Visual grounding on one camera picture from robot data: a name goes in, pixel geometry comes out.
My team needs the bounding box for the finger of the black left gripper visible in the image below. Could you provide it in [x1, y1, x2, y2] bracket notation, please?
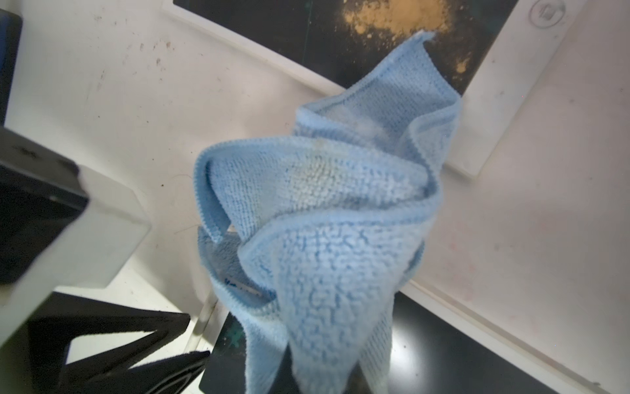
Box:
[56, 351, 211, 394]
[27, 292, 190, 379]

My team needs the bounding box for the light blue microfiber cloth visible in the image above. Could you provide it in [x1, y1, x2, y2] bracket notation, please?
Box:
[193, 32, 461, 393]

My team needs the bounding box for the white framed tablet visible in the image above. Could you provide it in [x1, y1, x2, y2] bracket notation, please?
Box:
[185, 281, 604, 393]
[162, 1, 584, 178]

